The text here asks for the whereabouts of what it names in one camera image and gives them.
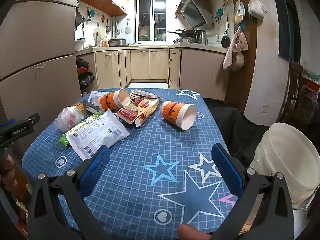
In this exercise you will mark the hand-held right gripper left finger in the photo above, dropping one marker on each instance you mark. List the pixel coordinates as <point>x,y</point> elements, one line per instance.
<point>96,170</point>

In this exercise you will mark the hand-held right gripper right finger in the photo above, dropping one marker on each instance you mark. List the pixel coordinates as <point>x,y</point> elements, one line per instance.
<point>226,170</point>

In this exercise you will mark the white plastic wipes package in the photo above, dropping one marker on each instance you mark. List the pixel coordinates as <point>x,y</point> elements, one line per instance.
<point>100,132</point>

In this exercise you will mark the clear plastic wrapper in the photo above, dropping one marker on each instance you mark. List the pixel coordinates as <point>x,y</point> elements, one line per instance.
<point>67,120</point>

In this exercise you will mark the green and white box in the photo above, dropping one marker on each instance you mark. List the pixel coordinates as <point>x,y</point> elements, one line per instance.
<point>91,118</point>

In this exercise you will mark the white plastic bucket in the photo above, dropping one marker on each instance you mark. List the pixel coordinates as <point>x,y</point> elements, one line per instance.
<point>280,170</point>

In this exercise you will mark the yellow cigarette box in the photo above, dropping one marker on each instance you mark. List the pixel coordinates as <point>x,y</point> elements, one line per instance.
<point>80,107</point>

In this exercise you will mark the orange paper cup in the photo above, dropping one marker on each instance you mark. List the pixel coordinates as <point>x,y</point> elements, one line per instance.
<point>172,112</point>
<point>110,101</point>

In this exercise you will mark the grey white plastic package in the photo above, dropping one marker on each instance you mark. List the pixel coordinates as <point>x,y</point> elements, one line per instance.
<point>93,96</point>

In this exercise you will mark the red and yellow snack box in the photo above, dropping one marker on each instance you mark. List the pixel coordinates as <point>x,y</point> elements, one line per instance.
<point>142,110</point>

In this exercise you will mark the white medicine box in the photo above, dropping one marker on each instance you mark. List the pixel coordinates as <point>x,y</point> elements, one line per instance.
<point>145,93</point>

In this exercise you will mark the black trash bags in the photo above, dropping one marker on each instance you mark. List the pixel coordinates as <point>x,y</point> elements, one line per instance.
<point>85,77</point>

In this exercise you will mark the person's left hand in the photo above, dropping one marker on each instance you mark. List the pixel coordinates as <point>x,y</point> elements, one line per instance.
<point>8,170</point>

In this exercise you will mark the person's right hand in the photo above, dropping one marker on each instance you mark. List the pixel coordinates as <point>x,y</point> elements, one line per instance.
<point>193,232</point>

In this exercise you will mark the black cloth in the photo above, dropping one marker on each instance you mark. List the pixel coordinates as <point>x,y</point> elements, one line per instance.
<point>237,130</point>

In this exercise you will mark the beige refrigerator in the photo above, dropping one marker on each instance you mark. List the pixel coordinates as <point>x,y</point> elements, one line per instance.
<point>37,42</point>

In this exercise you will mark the beige kitchen base cabinets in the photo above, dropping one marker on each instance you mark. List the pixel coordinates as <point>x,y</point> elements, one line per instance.
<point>200,67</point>

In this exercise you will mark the dark wooden chair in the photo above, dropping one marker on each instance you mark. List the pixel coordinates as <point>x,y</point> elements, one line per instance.
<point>295,85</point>

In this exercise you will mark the red storage rack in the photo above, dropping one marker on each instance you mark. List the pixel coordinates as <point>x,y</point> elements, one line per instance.
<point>311,97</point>

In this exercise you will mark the hanging pink cloth bags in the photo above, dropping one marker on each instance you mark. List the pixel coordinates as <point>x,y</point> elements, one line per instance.
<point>235,50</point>

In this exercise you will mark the yellow oil bottle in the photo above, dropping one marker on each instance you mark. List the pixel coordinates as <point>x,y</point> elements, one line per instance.
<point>105,42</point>

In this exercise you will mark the white round cutting board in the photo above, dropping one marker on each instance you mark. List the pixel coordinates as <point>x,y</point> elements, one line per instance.
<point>99,33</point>

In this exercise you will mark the hanging black frying pan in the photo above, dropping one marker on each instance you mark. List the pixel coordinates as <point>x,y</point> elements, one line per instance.
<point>225,41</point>

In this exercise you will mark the steel rice cooker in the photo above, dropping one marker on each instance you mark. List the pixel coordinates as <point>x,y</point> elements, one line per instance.
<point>117,42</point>

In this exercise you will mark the steel kettle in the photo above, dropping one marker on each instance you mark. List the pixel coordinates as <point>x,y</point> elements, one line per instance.
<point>200,37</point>

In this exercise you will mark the black wok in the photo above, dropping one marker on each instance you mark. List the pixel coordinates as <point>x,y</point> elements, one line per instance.
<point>185,33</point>

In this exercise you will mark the hanging metal strainer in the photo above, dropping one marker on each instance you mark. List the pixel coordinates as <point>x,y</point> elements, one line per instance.
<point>128,30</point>

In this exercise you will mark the dark blue curtain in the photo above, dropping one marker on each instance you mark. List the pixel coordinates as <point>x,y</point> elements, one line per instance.
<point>285,30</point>

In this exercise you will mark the hanging clear plastic bags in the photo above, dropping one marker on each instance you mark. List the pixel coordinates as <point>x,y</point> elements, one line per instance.
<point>238,12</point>

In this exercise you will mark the steel range hood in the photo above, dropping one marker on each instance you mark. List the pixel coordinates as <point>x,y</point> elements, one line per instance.
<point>193,12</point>

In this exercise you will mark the kitchen window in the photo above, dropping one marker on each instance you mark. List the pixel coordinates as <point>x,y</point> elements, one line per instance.
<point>151,17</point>

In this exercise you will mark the hanging white plastic bag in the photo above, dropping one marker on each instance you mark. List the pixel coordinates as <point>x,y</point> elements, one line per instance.
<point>255,8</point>

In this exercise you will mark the brown wooden door frame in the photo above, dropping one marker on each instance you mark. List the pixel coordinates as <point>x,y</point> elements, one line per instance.
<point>250,80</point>

